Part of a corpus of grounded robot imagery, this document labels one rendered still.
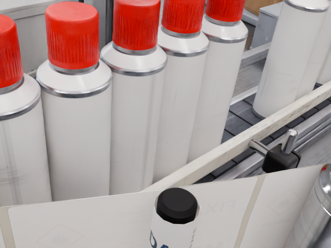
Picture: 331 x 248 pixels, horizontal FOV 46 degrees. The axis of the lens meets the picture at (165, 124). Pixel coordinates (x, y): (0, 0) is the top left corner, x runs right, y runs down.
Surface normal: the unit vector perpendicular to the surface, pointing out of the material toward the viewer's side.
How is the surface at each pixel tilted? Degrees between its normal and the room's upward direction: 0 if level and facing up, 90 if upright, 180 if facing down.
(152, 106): 90
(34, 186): 90
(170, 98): 90
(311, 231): 90
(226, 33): 45
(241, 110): 0
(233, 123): 0
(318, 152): 0
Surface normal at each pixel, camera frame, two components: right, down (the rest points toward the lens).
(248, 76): 0.11, -0.79
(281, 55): -0.68, 0.38
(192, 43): 0.34, -0.20
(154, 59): 0.55, -0.27
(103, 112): 0.87, 0.36
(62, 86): 0.00, -0.14
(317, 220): -0.91, 0.17
